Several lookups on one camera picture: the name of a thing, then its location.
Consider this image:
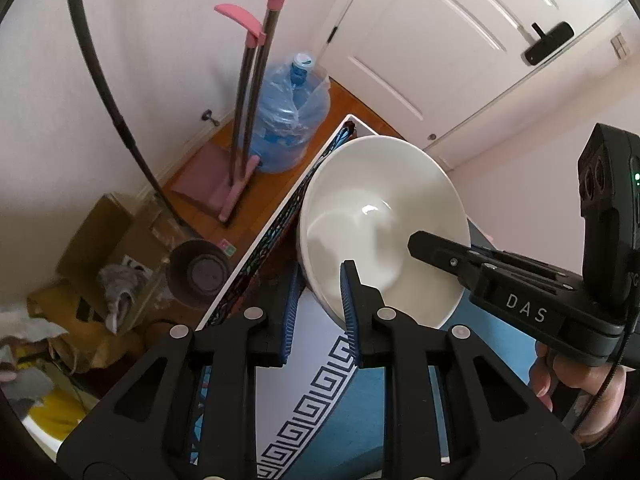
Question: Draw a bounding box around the black door handle lock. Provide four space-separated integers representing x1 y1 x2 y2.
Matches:
521 21 575 67

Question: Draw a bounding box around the black curved metal stand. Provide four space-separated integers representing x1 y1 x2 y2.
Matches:
62 0 188 236

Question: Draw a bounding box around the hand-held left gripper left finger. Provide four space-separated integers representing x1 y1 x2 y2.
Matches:
56 260 303 480

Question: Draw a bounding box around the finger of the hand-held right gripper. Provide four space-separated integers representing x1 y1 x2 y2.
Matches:
407 230 583 292

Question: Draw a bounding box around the person's right hand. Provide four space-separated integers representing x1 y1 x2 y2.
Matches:
530 340 633 448

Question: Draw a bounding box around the blue patterned tablecloth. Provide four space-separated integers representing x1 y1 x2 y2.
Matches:
192 115 576 480

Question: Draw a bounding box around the white deep plate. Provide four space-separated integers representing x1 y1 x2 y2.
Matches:
296 135 472 331

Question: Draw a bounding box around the white panelled door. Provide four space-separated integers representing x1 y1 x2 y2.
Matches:
320 0 631 153

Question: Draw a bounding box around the blue water jug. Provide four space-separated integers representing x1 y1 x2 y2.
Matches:
247 52 332 175

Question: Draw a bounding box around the grey cloth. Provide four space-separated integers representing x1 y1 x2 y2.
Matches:
97 262 146 333

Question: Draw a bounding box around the yellow cloth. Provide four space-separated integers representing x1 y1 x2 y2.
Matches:
27 385 101 443

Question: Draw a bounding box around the brown cardboard box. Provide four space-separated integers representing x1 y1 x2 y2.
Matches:
55 192 201 336

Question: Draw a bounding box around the white crumpled paper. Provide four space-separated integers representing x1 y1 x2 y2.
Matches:
0 305 68 356

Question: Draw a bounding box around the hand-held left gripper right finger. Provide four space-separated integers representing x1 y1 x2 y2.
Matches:
339 259 586 480

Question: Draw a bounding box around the pink handled dustpan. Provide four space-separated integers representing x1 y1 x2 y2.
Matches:
171 3 267 211

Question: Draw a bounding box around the brown paper bag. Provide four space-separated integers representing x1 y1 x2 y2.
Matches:
27 282 146 373

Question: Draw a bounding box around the wall light switch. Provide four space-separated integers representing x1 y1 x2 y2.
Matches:
611 31 632 61

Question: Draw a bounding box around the black cable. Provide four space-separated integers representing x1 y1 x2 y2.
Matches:
570 325 632 436

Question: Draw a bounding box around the black round container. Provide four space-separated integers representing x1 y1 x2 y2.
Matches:
165 239 235 311

